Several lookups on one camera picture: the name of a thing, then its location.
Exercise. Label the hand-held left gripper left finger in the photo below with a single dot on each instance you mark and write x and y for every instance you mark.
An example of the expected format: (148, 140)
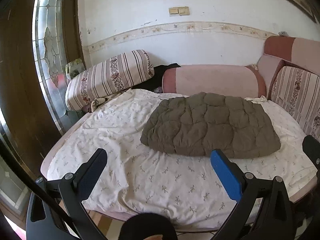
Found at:
(91, 172)

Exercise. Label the purple cloth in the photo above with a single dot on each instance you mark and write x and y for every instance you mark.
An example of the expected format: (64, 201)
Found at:
(86, 108)

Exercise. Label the striped floral pillow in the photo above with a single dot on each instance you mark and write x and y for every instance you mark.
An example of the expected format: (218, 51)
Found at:
(107, 77)
(297, 92)

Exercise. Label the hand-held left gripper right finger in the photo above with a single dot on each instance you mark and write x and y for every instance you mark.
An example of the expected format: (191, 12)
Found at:
(226, 175)

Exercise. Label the beige wall switch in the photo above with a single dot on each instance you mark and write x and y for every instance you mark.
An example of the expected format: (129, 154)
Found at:
(184, 10)
(174, 11)

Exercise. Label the small beige cloth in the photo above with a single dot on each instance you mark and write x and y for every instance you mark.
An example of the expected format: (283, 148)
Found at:
(253, 66)

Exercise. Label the green floral cloth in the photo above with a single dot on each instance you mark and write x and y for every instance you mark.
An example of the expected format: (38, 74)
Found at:
(75, 67)

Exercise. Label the pink bolster cushion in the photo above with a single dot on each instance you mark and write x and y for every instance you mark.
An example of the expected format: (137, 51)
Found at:
(212, 80)

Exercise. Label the wooden door with glass panels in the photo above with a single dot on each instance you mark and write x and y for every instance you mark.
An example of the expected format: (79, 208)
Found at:
(20, 67)

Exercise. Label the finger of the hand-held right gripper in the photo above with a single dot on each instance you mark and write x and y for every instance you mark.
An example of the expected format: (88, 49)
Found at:
(312, 150)

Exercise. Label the white leaf-print bed sheet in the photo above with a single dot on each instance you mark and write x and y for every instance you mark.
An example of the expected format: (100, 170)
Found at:
(150, 175)

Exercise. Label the small grey toy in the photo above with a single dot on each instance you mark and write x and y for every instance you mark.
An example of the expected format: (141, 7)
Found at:
(282, 33)

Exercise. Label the olive padded jacket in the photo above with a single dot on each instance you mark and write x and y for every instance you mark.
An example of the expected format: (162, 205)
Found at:
(212, 125)

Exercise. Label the black cloth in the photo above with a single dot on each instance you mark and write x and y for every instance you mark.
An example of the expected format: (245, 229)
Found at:
(160, 77)

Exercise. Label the crumpled floral cloth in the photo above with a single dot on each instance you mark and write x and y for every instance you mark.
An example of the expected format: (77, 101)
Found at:
(98, 102)

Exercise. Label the pink sofa backrest cushion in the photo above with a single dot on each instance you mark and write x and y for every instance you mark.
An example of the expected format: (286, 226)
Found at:
(287, 50)

